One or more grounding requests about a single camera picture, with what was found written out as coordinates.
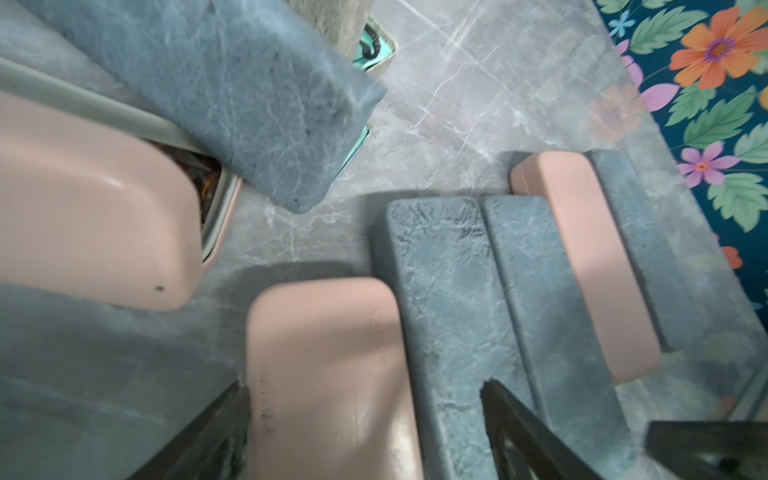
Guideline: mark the grey case with olive glasses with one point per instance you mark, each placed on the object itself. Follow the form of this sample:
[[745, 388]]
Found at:
[[251, 81]]

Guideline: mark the grey case with red glasses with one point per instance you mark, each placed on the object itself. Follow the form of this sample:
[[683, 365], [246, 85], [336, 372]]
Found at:
[[676, 317]]

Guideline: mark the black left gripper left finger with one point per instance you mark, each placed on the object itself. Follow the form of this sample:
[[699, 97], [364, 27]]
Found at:
[[212, 446]]

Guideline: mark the pink case with brown sunglasses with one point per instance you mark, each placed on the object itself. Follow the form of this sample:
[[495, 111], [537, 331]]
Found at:
[[102, 200]]

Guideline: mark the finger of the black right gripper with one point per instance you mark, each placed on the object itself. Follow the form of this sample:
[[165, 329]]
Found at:
[[709, 449]]

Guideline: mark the pink case with purple glasses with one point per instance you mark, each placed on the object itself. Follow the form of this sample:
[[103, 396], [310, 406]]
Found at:
[[598, 257]]

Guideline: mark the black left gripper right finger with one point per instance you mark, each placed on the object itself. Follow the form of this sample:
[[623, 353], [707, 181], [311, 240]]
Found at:
[[522, 446]]

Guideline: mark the mint case with white glasses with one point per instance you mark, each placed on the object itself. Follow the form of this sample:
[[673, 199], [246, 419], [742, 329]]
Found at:
[[436, 256]]

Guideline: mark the mint case with black glasses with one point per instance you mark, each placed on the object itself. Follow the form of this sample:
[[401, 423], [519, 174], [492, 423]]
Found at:
[[350, 27]]

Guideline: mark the grey case with yellow glasses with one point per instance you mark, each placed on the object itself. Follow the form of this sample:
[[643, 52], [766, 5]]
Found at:
[[572, 390]]

